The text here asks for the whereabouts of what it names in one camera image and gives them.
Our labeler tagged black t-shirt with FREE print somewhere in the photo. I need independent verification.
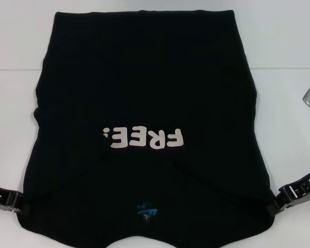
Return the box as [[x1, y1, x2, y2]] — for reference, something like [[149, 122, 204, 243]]
[[20, 9, 277, 248]]

